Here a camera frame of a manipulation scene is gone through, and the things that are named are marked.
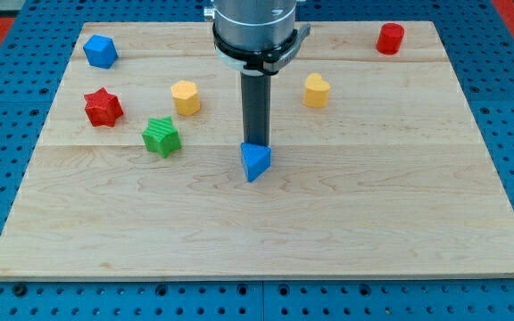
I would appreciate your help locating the red cylinder block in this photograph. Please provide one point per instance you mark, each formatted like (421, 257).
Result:
(390, 38)

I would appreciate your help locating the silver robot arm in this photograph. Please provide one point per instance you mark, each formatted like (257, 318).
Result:
(257, 38)

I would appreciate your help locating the red star block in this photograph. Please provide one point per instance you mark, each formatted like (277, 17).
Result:
(102, 108)

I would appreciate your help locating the light wooden board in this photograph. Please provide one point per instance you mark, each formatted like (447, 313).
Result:
(391, 180)

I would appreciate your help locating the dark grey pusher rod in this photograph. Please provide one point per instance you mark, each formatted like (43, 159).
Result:
(256, 108)

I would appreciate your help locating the green star block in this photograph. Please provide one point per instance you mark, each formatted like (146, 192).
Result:
(161, 137)

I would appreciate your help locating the yellow hexagon block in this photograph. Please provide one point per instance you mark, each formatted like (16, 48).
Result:
(185, 97)

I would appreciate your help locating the black clamp ring mount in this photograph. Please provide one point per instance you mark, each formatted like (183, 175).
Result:
(261, 62)

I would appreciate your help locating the blue triangle block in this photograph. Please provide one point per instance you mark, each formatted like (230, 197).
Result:
(256, 159)

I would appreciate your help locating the blue cube block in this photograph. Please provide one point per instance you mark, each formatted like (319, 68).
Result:
(100, 51)

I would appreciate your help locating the yellow heart block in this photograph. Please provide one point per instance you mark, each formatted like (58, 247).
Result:
(316, 91)

